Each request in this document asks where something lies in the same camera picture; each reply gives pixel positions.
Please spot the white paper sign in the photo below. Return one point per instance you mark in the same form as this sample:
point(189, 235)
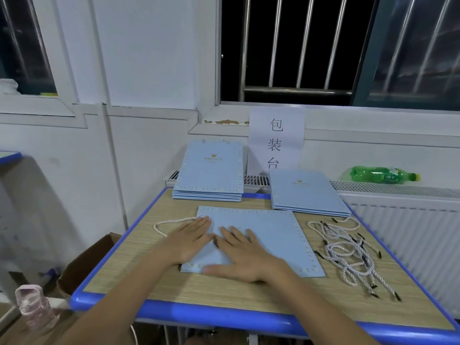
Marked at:
point(275, 136)

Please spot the pink water bottle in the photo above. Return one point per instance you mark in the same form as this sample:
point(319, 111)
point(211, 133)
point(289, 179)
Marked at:
point(36, 309)

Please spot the green plastic bottle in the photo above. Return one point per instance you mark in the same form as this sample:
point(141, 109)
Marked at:
point(381, 175)

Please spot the stack of blue paper bags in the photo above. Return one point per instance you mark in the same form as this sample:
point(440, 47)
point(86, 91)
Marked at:
point(309, 190)

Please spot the small white container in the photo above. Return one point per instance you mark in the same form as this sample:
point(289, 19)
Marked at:
point(7, 86)

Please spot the teal framed sliding window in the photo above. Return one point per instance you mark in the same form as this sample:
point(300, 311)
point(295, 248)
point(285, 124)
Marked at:
point(410, 54)

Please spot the metal window grille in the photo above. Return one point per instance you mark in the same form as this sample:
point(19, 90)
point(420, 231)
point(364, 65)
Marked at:
point(295, 89)

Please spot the person's right forearm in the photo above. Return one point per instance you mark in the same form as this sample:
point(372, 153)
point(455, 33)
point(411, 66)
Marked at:
point(316, 312)

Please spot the person's right hand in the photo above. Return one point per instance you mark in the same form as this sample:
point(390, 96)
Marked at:
point(246, 258)

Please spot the person's left forearm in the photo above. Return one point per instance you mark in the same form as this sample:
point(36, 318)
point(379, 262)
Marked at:
point(122, 305)

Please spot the blue-edged wooden desk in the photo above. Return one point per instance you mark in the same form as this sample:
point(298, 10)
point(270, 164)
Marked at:
point(136, 262)

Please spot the brown cardboard box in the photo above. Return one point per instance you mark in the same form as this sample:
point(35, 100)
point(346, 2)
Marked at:
point(86, 266)

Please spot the white framed window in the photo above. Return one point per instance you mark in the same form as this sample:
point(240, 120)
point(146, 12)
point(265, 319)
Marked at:
point(43, 61)

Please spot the person's left hand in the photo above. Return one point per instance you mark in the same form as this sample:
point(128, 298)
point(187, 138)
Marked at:
point(188, 240)

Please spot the grey metal desk blue edge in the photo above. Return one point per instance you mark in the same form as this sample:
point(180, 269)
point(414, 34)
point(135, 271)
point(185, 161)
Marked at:
point(7, 157)

